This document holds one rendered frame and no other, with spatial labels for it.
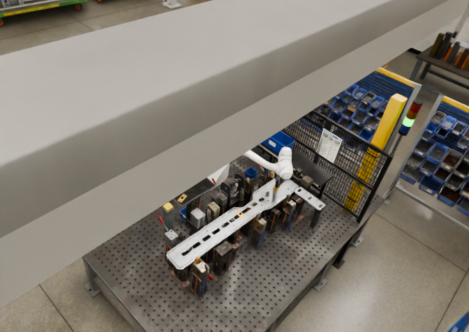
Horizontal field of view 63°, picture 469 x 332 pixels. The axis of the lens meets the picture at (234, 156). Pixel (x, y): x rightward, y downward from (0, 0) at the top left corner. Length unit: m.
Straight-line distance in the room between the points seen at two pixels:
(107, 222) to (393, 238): 4.71
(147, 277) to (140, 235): 0.42
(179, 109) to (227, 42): 0.08
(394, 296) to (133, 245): 2.66
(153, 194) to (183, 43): 0.12
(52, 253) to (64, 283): 3.88
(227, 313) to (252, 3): 2.81
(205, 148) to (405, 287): 4.32
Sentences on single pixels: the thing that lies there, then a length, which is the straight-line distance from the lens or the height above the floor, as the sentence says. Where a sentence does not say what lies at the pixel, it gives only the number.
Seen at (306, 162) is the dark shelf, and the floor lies 1.03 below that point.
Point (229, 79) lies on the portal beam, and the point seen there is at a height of 3.32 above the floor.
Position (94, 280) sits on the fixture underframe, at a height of 0.23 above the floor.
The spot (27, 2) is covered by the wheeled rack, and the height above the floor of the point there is 0.28.
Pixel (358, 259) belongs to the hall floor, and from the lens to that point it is 4.56.
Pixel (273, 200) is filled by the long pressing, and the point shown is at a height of 1.00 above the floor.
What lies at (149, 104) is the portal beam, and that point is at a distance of 0.25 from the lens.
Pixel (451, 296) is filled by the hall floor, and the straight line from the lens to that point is 4.79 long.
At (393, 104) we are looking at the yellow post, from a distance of 3.21.
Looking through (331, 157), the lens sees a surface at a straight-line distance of 3.68.
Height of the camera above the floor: 3.47
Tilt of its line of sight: 41 degrees down
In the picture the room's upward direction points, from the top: 8 degrees clockwise
